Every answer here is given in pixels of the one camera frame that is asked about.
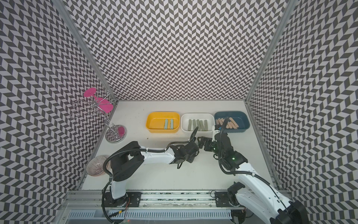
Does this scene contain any yellow storage box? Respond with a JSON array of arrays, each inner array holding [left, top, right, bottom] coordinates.
[[146, 112, 180, 133]]

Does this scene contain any wire rack with pink discs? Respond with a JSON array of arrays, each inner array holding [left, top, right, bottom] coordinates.
[[70, 87, 127, 143]]

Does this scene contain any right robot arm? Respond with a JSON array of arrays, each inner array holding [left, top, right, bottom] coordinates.
[[198, 131, 309, 224]]

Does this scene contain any dark teal storage box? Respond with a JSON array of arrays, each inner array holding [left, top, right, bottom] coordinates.
[[214, 111, 250, 133]]

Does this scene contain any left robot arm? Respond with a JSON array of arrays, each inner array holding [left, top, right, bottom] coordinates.
[[102, 141, 199, 208]]

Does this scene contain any pink ribbed glass bowl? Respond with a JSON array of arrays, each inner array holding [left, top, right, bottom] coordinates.
[[86, 155, 109, 176]]

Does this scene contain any olive knife vertical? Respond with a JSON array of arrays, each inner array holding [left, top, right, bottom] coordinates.
[[196, 119, 201, 132]]

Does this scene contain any white storage box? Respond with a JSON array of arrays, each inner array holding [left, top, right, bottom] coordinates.
[[180, 113, 215, 133]]

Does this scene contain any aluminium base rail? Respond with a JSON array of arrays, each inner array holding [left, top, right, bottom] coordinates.
[[62, 189, 244, 210]]

